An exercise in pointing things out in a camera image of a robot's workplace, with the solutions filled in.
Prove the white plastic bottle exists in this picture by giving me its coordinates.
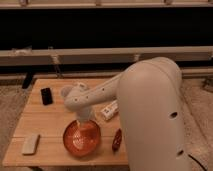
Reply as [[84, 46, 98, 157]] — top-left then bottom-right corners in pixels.
[[101, 100, 118, 121]]

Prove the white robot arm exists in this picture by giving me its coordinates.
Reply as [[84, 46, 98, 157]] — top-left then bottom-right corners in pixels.
[[61, 57, 190, 171]]

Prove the black rectangular block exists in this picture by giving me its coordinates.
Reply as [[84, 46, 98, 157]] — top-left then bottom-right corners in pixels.
[[41, 88, 53, 105]]

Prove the dark red oblong object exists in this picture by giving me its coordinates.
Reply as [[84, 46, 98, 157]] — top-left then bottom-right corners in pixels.
[[112, 129, 122, 152]]

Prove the white sponge block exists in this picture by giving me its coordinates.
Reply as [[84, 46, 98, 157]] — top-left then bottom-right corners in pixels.
[[22, 133, 40, 155]]

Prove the orange ceramic bowl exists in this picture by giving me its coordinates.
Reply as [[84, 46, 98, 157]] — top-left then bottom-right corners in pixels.
[[63, 120, 101, 158]]

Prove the black cable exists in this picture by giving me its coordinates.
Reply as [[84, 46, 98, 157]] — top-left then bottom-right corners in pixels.
[[188, 153, 209, 171]]

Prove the translucent plastic cup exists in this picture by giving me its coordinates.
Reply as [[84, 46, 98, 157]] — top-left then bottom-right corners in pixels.
[[60, 85, 73, 99]]

